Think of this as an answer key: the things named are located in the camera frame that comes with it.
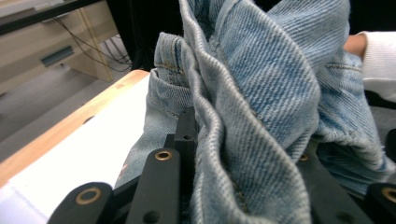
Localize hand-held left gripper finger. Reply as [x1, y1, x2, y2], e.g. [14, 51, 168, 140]
[163, 106, 200, 200]

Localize light blue denim jeans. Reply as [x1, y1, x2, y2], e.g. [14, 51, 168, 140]
[115, 0, 396, 224]

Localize light wooden desk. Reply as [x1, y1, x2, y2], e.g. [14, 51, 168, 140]
[0, 6, 120, 94]

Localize hanging desk cables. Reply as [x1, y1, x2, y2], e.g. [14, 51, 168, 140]
[52, 17, 134, 74]

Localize black horizontal frame bar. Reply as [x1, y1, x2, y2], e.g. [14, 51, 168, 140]
[0, 0, 106, 35]

